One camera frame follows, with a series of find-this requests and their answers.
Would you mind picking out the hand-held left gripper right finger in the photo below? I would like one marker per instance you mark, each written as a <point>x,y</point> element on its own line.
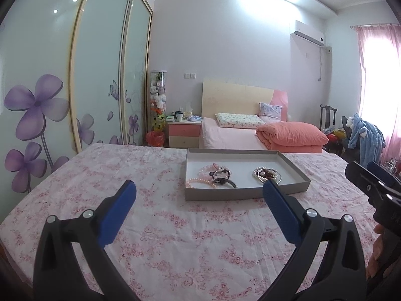
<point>280,213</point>

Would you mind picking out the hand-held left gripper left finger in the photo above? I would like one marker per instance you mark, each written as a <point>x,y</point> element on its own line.
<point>117,213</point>

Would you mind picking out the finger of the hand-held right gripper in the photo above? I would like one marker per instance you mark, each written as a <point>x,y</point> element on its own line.
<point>387,177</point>
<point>360,178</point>

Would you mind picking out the silver bangle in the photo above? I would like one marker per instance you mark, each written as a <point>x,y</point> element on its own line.
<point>281,178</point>

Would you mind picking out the shallow grey cardboard box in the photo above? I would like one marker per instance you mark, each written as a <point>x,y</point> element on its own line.
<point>238,192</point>

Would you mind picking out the brown bangle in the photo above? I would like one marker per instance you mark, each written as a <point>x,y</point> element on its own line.
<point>230,182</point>

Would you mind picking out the person's right hand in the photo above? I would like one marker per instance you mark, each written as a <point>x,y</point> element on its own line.
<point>380,254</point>

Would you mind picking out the blue plush garment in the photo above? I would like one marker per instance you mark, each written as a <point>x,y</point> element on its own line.
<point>369,144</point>

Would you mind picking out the dark wooden chair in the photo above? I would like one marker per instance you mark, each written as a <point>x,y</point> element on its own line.
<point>328,116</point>

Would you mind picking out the pink floral cloth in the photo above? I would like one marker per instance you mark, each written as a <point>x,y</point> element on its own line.
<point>188,241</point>

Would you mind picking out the folded orange quilt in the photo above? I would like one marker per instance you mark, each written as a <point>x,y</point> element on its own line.
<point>291,134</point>

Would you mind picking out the red trash bin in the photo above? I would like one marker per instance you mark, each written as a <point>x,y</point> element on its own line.
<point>155,138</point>

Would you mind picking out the pink curtain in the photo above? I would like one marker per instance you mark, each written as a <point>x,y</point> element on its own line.
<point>382,84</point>

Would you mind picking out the white floral pillow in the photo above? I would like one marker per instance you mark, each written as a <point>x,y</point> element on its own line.
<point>238,120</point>

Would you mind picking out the lilac pillow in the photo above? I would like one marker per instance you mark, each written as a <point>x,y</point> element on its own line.
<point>271,111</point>

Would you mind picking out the pink and beige nightstand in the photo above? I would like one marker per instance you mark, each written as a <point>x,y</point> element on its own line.
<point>184,133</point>

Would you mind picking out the white mug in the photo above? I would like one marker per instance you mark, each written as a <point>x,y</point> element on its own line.
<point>179,117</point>

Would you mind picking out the clear tube of plush toys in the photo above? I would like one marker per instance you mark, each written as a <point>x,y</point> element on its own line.
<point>157,100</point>

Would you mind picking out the bed with beige headboard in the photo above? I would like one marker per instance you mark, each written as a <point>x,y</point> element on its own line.
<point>231,100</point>

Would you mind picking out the floral sliding-door wardrobe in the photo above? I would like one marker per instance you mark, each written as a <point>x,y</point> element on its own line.
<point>62,69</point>

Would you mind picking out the white air conditioner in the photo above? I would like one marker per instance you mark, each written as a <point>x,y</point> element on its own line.
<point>308,33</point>

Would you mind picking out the white wall socket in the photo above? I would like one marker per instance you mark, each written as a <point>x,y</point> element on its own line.
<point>190,75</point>

